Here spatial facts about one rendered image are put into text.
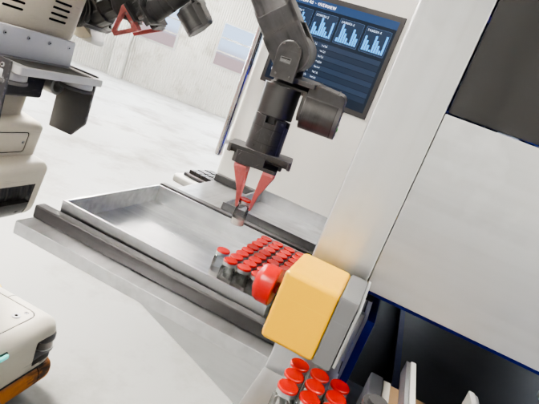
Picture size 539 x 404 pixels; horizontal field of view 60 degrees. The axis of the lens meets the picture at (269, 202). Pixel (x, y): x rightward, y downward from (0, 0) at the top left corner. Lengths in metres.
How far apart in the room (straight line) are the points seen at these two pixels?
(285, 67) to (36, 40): 0.63
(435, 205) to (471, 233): 0.04
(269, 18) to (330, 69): 0.85
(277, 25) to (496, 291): 0.44
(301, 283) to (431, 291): 0.15
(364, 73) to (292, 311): 1.13
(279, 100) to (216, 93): 10.45
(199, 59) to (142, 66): 1.34
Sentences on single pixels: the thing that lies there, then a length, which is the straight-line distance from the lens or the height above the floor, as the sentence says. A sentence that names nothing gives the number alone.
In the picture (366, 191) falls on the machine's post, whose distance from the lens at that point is 0.49.
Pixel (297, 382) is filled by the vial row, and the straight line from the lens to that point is 0.48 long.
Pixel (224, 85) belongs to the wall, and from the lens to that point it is 11.12.
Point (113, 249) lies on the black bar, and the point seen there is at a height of 0.89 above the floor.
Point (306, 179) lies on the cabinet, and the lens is 1.53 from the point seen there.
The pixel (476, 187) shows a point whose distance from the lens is 0.49.
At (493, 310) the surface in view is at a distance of 0.52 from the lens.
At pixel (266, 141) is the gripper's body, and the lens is 0.71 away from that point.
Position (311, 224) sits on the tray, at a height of 0.88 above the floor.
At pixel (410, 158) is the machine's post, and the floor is 1.16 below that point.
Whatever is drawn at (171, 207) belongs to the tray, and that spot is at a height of 0.88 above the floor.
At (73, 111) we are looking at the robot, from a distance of 1.25.
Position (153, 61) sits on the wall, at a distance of 11.47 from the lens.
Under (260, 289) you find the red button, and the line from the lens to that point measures 0.45.
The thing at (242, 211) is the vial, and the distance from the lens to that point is 0.75.
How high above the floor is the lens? 1.18
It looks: 14 degrees down
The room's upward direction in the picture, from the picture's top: 21 degrees clockwise
